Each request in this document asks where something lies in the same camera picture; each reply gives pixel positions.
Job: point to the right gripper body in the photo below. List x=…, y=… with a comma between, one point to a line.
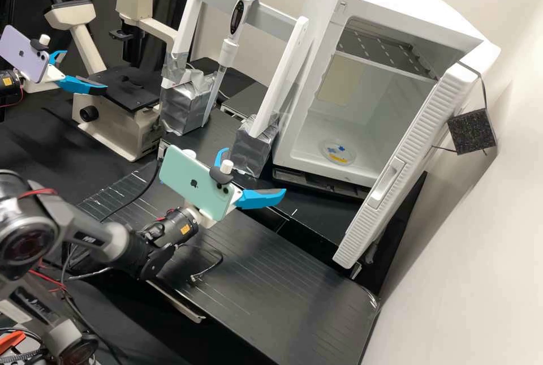
x=203, y=217

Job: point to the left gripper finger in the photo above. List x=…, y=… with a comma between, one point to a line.
x=55, y=56
x=78, y=84

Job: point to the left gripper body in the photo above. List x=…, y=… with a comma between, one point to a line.
x=44, y=82

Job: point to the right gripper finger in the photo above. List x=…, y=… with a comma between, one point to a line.
x=220, y=153
x=259, y=200

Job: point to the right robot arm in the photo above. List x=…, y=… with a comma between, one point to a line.
x=89, y=235

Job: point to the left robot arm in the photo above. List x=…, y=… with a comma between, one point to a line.
x=8, y=83

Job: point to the incubator door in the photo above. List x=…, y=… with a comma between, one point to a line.
x=407, y=161

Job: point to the cream microscope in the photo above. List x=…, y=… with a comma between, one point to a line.
x=119, y=127

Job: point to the black tray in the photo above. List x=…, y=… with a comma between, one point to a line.
x=318, y=186

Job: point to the white pipette stand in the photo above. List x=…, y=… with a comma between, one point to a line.
x=271, y=85

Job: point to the petri dish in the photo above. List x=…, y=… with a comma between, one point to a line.
x=337, y=157

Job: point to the pipette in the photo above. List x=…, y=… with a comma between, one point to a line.
x=239, y=12

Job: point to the white incubator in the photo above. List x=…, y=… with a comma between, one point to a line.
x=322, y=12

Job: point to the left wrist camera phone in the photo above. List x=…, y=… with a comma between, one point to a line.
x=21, y=53

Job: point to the wrist camera phone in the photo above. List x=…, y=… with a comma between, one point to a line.
x=21, y=53
x=191, y=180

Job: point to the right wrist camera phone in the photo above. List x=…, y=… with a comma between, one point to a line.
x=191, y=180

